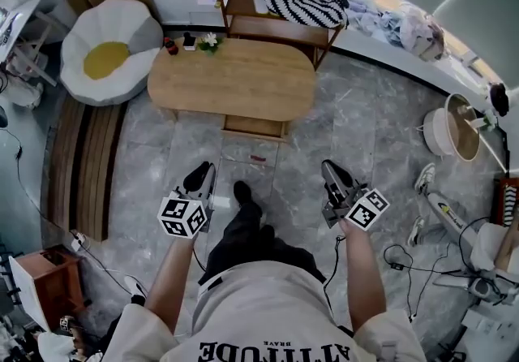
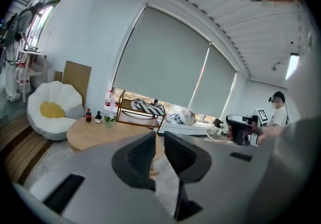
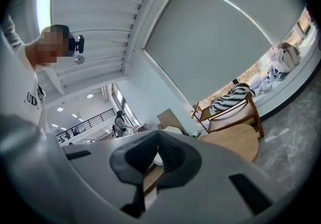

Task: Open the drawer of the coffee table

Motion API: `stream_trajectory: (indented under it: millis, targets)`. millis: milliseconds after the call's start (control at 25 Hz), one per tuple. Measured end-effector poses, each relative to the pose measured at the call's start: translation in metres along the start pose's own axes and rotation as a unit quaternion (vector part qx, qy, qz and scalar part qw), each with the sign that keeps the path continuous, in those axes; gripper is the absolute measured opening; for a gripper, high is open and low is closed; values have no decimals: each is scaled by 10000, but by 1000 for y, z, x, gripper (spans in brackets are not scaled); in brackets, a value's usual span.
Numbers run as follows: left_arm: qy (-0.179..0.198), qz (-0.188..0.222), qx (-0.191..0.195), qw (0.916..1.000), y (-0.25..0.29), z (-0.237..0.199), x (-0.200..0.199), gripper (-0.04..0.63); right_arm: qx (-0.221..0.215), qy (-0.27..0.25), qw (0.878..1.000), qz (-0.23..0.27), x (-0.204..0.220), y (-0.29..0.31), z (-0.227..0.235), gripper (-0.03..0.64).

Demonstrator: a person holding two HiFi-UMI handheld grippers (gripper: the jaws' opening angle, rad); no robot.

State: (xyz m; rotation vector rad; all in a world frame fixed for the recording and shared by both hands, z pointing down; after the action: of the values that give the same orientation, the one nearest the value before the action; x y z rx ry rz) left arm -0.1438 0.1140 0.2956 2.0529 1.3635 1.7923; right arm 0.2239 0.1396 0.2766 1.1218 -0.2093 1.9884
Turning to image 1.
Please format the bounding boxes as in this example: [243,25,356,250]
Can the person's black shoe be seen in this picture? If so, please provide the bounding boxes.
[233,180,254,208]

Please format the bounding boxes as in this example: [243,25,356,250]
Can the long black wall cable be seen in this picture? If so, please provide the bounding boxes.
[0,124,82,239]

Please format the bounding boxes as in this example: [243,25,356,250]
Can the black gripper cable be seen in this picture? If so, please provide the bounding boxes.
[323,235,346,312]

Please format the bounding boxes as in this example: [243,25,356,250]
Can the round white basket table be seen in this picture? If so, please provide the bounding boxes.
[422,93,482,162]

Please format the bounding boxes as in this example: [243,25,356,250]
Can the tangled black floor cables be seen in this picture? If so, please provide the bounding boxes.
[383,216,491,321]

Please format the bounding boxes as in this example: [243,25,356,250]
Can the wooden easel frame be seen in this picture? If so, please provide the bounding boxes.
[11,11,58,88]

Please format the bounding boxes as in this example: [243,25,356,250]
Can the white sneaker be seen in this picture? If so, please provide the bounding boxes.
[414,162,436,195]
[406,216,426,248]

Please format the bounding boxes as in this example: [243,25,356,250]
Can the pile of pale clothes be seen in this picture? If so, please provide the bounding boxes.
[346,0,406,47]

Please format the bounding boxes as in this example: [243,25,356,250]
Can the wooden shelf rack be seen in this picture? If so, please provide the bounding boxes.
[214,0,345,71]

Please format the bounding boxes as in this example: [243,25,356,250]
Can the wooden slatted bench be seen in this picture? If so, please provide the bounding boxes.
[47,96,127,242]

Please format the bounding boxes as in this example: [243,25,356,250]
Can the black and white striped blanket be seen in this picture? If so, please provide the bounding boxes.
[259,0,350,30]

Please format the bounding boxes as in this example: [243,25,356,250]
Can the white board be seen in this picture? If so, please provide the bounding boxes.
[8,255,52,333]

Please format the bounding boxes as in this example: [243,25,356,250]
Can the brown wooden box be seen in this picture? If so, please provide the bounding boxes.
[15,248,86,331]

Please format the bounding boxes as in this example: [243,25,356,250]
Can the wooden coffee table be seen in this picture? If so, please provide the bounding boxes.
[147,37,317,138]

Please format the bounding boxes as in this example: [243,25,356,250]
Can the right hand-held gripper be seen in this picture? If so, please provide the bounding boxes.
[321,160,391,231]

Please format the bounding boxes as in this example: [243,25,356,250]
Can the person's black trousers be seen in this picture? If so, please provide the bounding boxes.
[198,201,328,292]

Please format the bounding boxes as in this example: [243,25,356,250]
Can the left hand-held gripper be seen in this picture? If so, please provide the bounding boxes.
[157,161,218,239]

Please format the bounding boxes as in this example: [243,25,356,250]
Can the white power strip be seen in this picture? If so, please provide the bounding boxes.
[69,230,88,252]

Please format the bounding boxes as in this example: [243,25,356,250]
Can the person's right forearm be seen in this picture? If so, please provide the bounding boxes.
[338,218,387,332]

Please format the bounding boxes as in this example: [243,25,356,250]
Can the black round object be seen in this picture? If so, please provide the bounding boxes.
[489,83,510,117]

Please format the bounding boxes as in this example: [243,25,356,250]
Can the person's left forearm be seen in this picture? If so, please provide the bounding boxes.
[144,230,196,335]

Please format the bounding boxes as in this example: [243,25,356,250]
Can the white flower-shaped chair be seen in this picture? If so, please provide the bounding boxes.
[59,0,165,107]

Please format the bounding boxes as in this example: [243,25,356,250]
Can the white printed panel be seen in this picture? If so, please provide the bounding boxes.
[0,0,45,63]

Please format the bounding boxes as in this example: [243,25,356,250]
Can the pale pink bag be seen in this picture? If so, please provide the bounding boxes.
[399,2,446,62]

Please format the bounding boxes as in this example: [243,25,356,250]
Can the white flower plant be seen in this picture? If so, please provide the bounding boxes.
[197,32,223,56]

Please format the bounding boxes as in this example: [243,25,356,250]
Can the person's white printed shirt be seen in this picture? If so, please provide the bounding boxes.
[101,261,427,362]

